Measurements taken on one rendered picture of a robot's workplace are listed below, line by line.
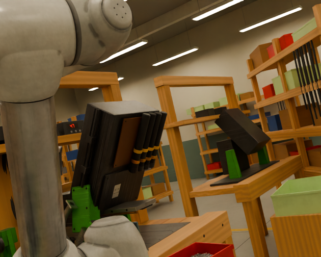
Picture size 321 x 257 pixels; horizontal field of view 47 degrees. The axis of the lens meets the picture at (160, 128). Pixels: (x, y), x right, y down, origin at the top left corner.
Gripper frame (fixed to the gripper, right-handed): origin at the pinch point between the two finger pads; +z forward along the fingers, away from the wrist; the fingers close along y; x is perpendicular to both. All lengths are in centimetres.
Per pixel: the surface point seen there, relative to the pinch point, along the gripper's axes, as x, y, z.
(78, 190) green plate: 40, -35, 7
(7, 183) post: 25, -66, -4
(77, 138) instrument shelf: 64, -54, -19
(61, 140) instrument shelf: 52, -54, -19
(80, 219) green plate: 37, -34, 19
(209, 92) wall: 952, -408, -119
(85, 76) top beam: 93, -66, -58
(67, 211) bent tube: 35, -39, 15
